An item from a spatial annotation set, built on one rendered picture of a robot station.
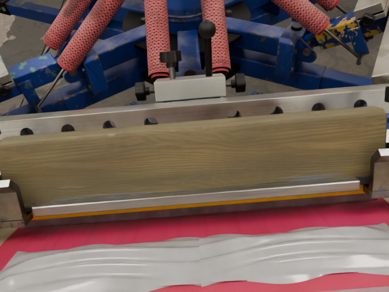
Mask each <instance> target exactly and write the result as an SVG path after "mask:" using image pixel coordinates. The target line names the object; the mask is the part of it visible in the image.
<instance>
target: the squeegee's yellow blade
mask: <svg viewBox="0 0 389 292"><path fill-rule="evenodd" d="M351 194H365V192H364V191H363V185H360V190H358V191H347V192H333V193H325V194H311V195H298V196H283V197H275V198H262V199H247V200H233V201H225V202H211V203H198V204H189V205H175V206H162V207H147V208H140V209H126V210H111V211H98V212H89V213H75V214H62V215H53V216H40V217H34V215H33V212H32V215H33V219H32V220H42V219H50V218H64V217H79V216H92V215H100V214H115V213H128V212H136V211H150V210H164V209H178V208H186V207H200V206H215V205H229V204H236V203H251V202H264V201H272V200H287V199H300V198H315V197H322V196H336V195H351Z"/></svg>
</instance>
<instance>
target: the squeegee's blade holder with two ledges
mask: <svg viewBox="0 0 389 292"><path fill-rule="evenodd" d="M358 190H360V180H359V179H357V178H356V177H354V176H353V177H339V178H325V179H317V180H303V181H290V182H275V183H268V184H254V185H240V186H232V187H218V188H204V189H190V190H183V191H168V192H154V193H147V194H133V195H119V196H105V197H97V198H83V199H69V200H55V201H47V202H37V203H36V204H35V205H33V206H32V212H33V215H34V217H40V216H53V215H62V214H75V213H89V212H98V211H111V210H126V209H140V208H147V207H162V206H175V205H189V204H198V203H211V202H225V201H233V200H247V199H262V198H275V197H283V196H298V195H311V194H325V193H333V192H347V191H358Z"/></svg>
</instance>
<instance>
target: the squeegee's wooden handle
mask: <svg viewBox="0 0 389 292"><path fill-rule="evenodd" d="M386 135H387V114H386V112H385V110H384V109H383V108H379V107H375V106H369V107H355V108H342V109H328V110H320V111H307V112H294V113H286V114H273V115H259V116H246V117H238V118H225V119H211V120H203V121H190V122H177V123H163V124H155V125H142V126H129V127H115V128H107V129H94V130H81V131H73V132H59V133H46V134H32V135H25V136H11V137H6V138H3V139H1V140H0V172H1V176H2V180H12V181H13V182H14V183H16V184H17V185H18V186H19V187H20V192H21V196H22V199H23V203H24V208H25V212H29V211H32V206H33V205H35V204H36V203H37V202H47V201H55V200H69V199H83V198H97V197H105V196H119V195H133V194H147V193H154V192H168V191H183V190H190V189H204V188H218V187H232V186H240V185H254V184H268V183H281V182H290V181H303V180H317V179H325V178H339V177H353V176H354V177H356V178H357V179H359V180H360V185H364V184H369V176H370V159H371V156H372V155H373V154H374V153H375V152H376V151H377V150H378V149H383V148H386Z"/></svg>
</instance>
